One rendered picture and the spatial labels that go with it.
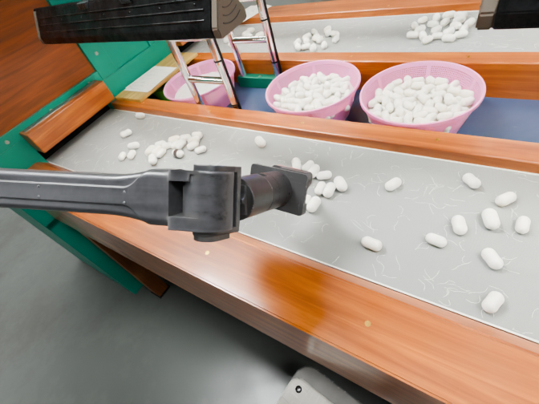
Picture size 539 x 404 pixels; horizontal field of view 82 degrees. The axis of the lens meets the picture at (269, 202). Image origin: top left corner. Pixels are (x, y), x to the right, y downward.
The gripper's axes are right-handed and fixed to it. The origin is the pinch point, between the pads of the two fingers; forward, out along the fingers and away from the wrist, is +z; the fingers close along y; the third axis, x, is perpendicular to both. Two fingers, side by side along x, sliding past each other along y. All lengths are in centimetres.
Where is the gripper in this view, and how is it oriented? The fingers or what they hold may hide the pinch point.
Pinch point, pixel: (300, 183)
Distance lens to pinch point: 56.8
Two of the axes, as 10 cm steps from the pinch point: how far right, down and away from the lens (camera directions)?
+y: -8.5, -2.3, 4.8
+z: 5.2, -1.6, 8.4
